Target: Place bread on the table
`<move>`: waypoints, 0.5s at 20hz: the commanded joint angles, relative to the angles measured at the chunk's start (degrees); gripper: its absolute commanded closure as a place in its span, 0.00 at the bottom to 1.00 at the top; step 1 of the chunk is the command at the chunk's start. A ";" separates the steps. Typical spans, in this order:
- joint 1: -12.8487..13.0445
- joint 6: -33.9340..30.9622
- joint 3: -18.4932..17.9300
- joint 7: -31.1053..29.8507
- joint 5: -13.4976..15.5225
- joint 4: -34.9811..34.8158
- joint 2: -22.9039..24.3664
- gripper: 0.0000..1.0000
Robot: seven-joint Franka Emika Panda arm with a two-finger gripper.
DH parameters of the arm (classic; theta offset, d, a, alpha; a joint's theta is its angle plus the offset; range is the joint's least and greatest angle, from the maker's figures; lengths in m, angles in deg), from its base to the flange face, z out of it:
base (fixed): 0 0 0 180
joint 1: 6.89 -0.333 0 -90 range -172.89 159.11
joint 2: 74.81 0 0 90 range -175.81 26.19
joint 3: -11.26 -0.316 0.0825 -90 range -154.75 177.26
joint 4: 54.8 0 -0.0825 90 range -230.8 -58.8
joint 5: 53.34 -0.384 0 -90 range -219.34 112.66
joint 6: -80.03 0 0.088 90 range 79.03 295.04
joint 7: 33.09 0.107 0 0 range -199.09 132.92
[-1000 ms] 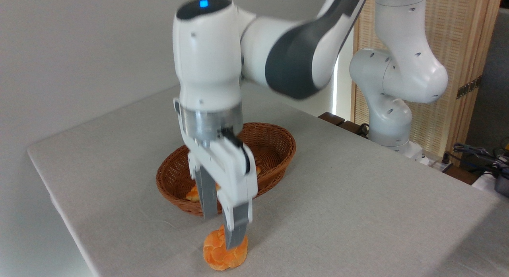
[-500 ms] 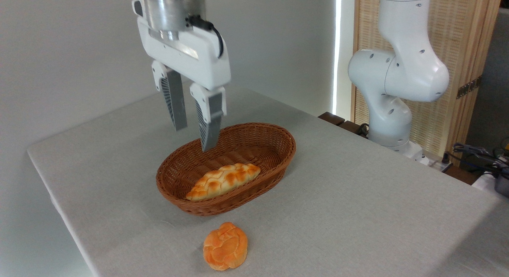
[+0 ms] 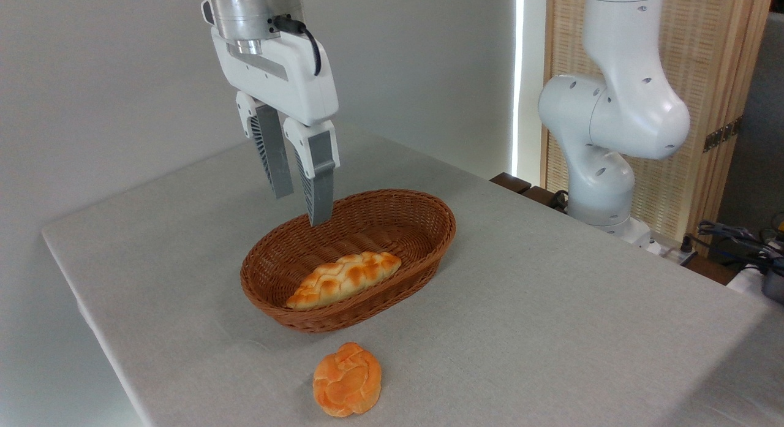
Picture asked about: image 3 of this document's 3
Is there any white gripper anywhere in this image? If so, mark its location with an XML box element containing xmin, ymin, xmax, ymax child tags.
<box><xmin>211</xmin><ymin>24</ymin><xmax>341</xmax><ymax>227</ymax></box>

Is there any round orange bread roll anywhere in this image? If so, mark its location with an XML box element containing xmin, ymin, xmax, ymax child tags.
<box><xmin>312</xmin><ymin>341</ymin><xmax>383</xmax><ymax>418</ymax></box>

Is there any long braided bread loaf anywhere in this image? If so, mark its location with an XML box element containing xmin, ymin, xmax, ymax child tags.
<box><xmin>285</xmin><ymin>251</ymin><xmax>403</xmax><ymax>311</ymax></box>

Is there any brown wicker oval basket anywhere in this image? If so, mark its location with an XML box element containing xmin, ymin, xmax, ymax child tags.
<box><xmin>239</xmin><ymin>188</ymin><xmax>457</xmax><ymax>334</ymax></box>

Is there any dark brown wooden bench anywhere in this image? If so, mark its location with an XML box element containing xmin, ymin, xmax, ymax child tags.
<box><xmin>489</xmin><ymin>172</ymin><xmax>571</xmax><ymax>214</ymax></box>

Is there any grey tablecloth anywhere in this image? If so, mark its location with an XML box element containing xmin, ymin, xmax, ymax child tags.
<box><xmin>41</xmin><ymin>130</ymin><xmax>784</xmax><ymax>427</ymax></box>

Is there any white power strip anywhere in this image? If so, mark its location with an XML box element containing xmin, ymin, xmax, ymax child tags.
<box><xmin>648</xmin><ymin>240</ymin><xmax>699</xmax><ymax>266</ymax></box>

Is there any dark metal screen hinge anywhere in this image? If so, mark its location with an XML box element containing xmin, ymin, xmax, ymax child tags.
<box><xmin>703</xmin><ymin>116</ymin><xmax>744</xmax><ymax>154</ymax></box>

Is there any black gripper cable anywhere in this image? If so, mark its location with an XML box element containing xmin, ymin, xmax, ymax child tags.
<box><xmin>272</xmin><ymin>14</ymin><xmax>323</xmax><ymax>77</ymax></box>

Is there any black cable bundle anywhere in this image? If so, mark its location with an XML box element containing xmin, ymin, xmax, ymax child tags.
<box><xmin>681</xmin><ymin>217</ymin><xmax>784</xmax><ymax>276</ymax></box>

